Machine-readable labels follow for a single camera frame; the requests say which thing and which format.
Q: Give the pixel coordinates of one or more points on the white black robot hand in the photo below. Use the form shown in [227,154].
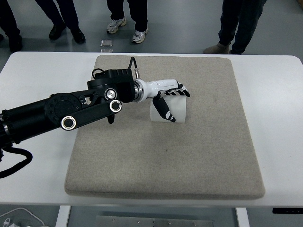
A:
[156,90]

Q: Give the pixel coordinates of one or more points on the white ribbed cup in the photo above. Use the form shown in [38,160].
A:
[177,107]

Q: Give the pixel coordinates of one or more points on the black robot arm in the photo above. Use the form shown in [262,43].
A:
[106,93]

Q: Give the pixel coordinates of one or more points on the silver floor socket cover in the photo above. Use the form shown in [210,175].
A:
[106,46]

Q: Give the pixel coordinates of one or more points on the beige felt mat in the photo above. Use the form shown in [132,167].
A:
[209,156]

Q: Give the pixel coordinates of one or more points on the person in black shoes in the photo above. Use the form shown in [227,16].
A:
[65,17]

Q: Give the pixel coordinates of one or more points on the person in tan boots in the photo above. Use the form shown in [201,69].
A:
[239,20]

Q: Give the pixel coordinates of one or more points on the white table leg left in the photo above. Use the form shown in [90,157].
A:
[63,216]

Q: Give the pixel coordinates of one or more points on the white table leg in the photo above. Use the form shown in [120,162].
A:
[63,216]
[242,217]

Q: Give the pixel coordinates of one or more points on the person at left edge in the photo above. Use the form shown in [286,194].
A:
[9,26]

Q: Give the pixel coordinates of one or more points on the white table leg right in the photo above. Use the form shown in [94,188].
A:
[242,217]

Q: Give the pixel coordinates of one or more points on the black table control panel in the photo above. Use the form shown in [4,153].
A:
[287,211]

